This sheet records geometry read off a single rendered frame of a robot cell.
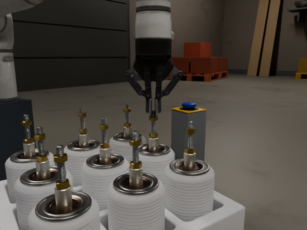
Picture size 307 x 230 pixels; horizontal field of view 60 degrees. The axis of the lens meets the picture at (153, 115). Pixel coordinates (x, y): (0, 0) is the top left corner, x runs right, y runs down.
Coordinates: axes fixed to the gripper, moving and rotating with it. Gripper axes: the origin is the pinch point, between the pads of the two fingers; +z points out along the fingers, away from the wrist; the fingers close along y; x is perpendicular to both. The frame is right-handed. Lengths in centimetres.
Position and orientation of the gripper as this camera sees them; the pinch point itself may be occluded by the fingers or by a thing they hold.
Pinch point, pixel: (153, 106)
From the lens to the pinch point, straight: 58.3
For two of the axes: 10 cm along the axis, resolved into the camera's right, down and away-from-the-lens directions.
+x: 0.2, -2.2, 9.8
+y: 10.0, 0.0, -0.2
